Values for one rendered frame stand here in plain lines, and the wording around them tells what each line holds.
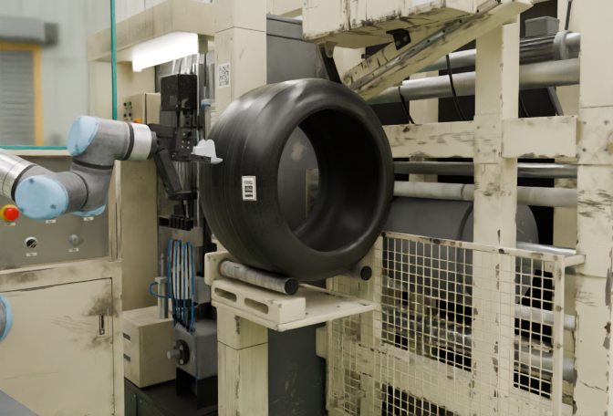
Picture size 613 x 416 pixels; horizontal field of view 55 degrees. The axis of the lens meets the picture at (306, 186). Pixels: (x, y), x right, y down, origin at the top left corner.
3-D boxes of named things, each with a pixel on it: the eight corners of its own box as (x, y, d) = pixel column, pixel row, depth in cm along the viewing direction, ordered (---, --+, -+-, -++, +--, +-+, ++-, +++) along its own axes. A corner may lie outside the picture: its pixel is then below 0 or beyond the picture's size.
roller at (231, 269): (215, 268, 182) (224, 257, 183) (224, 277, 184) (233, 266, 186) (283, 287, 154) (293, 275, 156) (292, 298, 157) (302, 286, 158)
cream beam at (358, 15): (300, 42, 200) (300, -2, 199) (354, 50, 216) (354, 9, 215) (445, 6, 153) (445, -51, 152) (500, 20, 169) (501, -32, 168)
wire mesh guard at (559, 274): (326, 409, 220) (326, 223, 216) (329, 408, 221) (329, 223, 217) (555, 526, 150) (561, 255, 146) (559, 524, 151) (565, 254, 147)
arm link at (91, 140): (62, 151, 134) (70, 109, 133) (115, 158, 142) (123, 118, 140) (74, 162, 127) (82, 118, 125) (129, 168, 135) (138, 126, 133)
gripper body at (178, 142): (200, 130, 145) (154, 122, 138) (196, 164, 145) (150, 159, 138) (185, 130, 151) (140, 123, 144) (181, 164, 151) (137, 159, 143)
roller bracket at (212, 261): (203, 284, 182) (203, 253, 182) (304, 268, 207) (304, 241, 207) (209, 286, 179) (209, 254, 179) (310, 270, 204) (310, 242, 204)
